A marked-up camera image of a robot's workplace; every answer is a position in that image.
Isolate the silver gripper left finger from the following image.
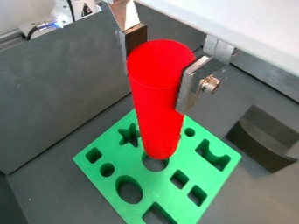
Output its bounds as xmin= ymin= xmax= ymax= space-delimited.
xmin=107 ymin=0 xmax=147 ymax=74

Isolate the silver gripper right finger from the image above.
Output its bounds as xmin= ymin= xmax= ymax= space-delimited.
xmin=176 ymin=35 xmax=238 ymax=115

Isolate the red cylinder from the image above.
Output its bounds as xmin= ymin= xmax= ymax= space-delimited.
xmin=127 ymin=39 xmax=196 ymax=159

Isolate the black block holder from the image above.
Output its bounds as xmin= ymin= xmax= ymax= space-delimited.
xmin=226 ymin=105 xmax=299 ymax=173

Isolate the green shape sorter board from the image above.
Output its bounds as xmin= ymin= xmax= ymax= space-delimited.
xmin=74 ymin=111 xmax=241 ymax=224

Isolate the grey robot base with cable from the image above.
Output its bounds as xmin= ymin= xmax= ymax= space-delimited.
xmin=0 ymin=0 xmax=103 ymax=47

